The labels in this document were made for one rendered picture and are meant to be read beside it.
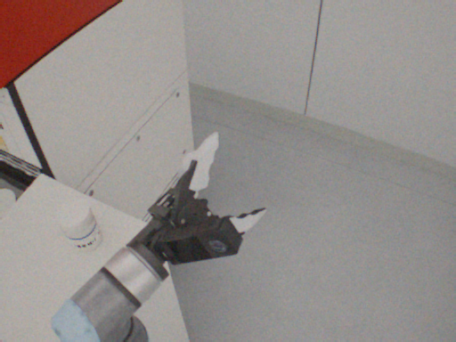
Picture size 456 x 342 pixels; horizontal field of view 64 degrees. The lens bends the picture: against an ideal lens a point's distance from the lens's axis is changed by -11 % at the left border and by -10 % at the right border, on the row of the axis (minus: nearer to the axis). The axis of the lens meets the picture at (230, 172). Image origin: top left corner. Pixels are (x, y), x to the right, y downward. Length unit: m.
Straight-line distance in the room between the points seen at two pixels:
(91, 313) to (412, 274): 1.70
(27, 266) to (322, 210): 1.56
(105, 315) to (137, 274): 0.07
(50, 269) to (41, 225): 0.12
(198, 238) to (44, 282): 0.42
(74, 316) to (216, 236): 0.21
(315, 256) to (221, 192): 0.59
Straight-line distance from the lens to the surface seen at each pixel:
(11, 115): 0.94
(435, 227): 2.25
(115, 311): 0.53
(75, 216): 0.78
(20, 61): 0.89
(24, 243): 0.92
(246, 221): 0.61
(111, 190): 1.30
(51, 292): 0.83
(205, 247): 0.51
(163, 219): 0.57
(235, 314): 1.78
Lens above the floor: 1.66
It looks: 49 degrees down
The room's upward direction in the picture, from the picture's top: straight up
